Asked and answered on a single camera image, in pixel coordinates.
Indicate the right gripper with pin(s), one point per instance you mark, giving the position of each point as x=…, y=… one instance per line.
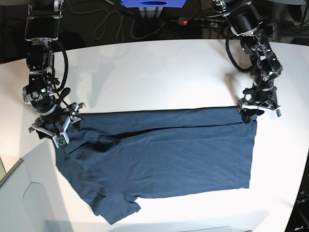
x=58, y=121

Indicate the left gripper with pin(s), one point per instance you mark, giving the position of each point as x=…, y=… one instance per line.
x=257, y=100

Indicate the dark blue T-shirt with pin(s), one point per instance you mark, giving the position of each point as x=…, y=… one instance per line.
x=116, y=158

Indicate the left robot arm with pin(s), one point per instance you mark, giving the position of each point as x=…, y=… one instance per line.
x=244, y=23

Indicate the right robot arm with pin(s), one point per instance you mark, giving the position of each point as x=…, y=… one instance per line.
x=45, y=93

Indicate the white power strip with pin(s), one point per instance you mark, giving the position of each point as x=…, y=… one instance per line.
x=205, y=23

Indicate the blue box on stand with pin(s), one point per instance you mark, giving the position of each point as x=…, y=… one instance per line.
x=153, y=3

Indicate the metal stand under box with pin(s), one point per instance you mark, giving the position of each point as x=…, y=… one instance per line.
x=150, y=12

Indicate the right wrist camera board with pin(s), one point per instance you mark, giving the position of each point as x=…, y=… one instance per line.
x=60, y=140

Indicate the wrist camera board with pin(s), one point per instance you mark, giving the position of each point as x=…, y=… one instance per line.
x=60, y=140
x=275, y=114

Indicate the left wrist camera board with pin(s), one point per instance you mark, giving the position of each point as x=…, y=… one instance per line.
x=275, y=114

